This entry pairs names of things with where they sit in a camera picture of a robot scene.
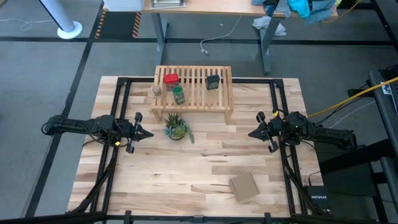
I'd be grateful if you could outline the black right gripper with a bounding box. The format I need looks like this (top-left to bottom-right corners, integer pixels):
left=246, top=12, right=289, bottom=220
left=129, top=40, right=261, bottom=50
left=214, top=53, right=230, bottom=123
left=248, top=111, right=309, bottom=154

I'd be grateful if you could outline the black mat with hazard stripes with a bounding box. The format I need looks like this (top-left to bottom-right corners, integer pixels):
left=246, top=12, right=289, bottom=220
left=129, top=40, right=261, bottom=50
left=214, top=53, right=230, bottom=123
left=95, top=11, right=142, bottom=40

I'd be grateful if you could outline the yellow cable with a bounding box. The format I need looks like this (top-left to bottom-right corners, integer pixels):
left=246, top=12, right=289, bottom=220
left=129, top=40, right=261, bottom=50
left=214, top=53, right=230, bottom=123
left=307, top=77, right=398, bottom=118
left=323, top=0, right=361, bottom=24

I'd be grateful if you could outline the black Netgear router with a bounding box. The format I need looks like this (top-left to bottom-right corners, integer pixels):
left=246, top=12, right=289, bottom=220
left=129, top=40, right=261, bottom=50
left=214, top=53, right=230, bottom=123
left=303, top=185, right=331, bottom=215

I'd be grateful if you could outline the white storage box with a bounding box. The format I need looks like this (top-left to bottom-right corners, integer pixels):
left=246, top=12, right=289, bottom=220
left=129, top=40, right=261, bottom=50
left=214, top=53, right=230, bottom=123
left=104, top=0, right=146, bottom=12

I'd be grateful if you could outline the wooden desk with grey legs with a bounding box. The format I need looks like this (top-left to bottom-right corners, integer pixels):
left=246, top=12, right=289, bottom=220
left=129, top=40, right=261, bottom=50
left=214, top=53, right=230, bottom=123
left=102, top=0, right=338, bottom=75

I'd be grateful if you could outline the green-lid oregano jar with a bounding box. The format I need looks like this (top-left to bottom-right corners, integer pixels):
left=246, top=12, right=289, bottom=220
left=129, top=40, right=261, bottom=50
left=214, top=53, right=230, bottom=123
left=172, top=85, right=186, bottom=105

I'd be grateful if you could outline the white cloth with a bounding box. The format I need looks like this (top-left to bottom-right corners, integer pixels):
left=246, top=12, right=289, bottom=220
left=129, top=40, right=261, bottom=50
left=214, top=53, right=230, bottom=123
left=252, top=16, right=287, bottom=37

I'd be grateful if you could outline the wooden slatted shelf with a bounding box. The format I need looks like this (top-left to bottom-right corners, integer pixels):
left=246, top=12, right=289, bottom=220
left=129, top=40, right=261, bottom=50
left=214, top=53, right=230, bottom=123
left=150, top=65, right=234, bottom=123

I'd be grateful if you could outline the white cable on floor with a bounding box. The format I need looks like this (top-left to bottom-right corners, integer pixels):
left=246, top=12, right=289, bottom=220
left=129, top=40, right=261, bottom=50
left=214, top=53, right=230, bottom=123
left=200, top=17, right=242, bottom=56

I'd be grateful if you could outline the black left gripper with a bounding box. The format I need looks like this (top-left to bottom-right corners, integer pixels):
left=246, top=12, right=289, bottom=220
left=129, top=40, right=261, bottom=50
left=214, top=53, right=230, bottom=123
left=116, top=112, right=154, bottom=154

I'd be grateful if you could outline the stack of books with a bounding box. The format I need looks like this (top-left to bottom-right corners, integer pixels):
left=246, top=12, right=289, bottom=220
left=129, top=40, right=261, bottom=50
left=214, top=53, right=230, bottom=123
left=150, top=0, right=187, bottom=9

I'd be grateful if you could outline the potted succulent plant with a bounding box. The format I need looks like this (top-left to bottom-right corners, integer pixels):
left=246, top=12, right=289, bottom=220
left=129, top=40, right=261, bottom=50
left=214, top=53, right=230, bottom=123
left=163, top=111, right=195, bottom=144

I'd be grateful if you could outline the red-lid smoked paprika tin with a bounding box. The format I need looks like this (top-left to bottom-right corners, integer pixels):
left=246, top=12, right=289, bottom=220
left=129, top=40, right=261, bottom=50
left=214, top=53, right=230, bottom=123
left=163, top=73, right=180, bottom=91

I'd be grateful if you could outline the black cable bundle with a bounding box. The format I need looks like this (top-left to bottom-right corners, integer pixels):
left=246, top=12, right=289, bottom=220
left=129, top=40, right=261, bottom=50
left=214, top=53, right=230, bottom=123
left=279, top=146, right=321, bottom=215
left=70, top=154, right=116, bottom=215

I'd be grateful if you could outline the small cardboard box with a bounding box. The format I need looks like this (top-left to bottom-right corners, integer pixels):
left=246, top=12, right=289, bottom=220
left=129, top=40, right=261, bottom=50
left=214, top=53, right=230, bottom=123
left=229, top=172, right=261, bottom=203

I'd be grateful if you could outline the white pillar with round base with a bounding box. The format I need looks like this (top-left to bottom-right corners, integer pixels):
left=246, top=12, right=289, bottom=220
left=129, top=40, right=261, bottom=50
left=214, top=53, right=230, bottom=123
left=39, top=0, right=83, bottom=40

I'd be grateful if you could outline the dark green black pepper tin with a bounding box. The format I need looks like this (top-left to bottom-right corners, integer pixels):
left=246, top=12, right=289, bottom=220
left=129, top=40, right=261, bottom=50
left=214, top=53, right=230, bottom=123
left=206, top=74, right=221, bottom=91

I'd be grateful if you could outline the black aluminium table frame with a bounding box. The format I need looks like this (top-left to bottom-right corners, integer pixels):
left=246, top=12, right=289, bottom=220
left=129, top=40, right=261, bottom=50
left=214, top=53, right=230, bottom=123
left=0, top=77, right=398, bottom=224

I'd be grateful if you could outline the thin white floor cable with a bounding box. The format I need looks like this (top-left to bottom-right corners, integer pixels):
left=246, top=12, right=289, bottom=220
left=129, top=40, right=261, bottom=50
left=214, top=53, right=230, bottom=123
left=0, top=18, right=55, bottom=32

